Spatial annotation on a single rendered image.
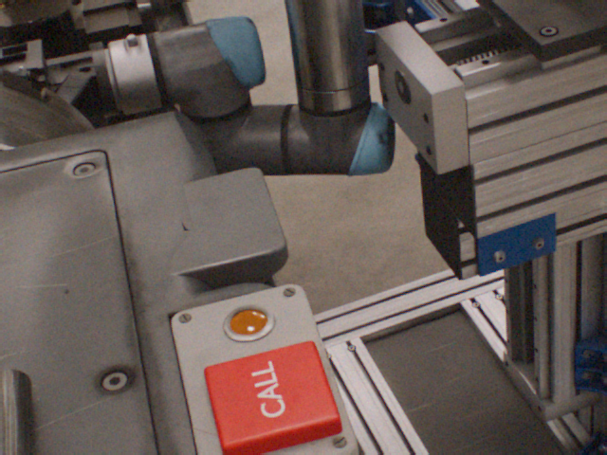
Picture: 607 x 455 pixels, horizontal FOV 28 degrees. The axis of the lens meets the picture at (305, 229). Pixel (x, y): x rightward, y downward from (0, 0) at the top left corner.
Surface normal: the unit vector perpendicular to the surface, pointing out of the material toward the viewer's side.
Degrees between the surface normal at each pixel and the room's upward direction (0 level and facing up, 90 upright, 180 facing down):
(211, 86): 91
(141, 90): 85
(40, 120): 44
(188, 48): 36
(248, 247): 0
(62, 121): 53
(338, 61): 85
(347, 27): 86
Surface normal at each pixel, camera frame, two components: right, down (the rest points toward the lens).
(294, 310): -0.13, -0.78
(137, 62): 0.04, -0.19
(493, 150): 0.33, 0.55
